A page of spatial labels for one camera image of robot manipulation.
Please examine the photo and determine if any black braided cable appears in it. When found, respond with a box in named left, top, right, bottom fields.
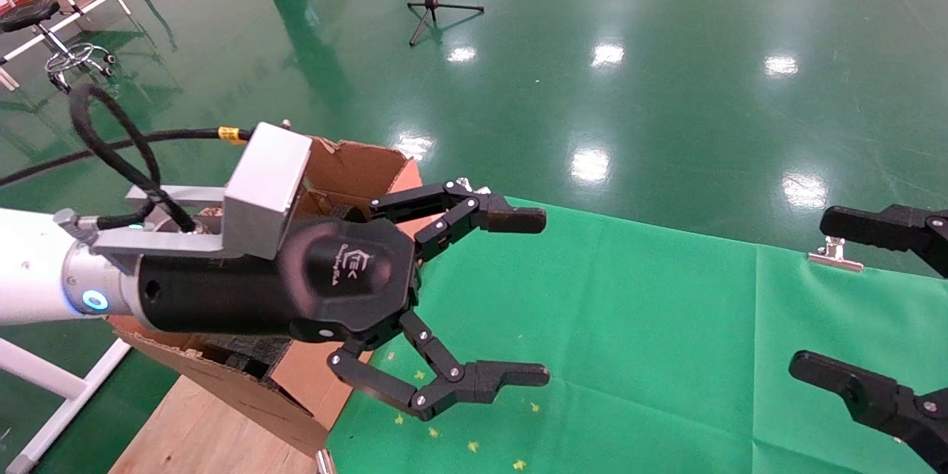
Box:
left=0, top=83, right=253, bottom=234

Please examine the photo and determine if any green table cloth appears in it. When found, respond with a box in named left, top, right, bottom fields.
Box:
left=326, top=196, right=948, bottom=474

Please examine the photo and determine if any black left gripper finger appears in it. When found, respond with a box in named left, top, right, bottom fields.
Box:
left=369, top=179, right=547, bottom=261
left=327, top=311, right=550, bottom=421

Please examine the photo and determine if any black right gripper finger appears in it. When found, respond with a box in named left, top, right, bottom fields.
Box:
left=789, top=352, right=948, bottom=471
left=818, top=205, right=948, bottom=278

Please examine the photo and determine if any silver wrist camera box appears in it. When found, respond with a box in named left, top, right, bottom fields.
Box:
left=93, top=122, right=312, bottom=260

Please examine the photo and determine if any black round stool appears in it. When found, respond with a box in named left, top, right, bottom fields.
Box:
left=0, top=0, right=119, bottom=92

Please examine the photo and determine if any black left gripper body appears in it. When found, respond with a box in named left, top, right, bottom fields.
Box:
left=136, top=218, right=424, bottom=345

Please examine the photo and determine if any large open cardboard carton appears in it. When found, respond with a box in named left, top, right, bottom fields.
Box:
left=107, top=135, right=438, bottom=456

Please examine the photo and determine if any white table frame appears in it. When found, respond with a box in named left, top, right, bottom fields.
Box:
left=0, top=337, right=134, bottom=474

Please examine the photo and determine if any black foam padding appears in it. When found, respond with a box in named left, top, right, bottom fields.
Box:
left=196, top=193, right=371, bottom=382

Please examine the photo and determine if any white tube rack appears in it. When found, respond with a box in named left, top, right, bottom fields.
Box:
left=0, top=0, right=134, bottom=90

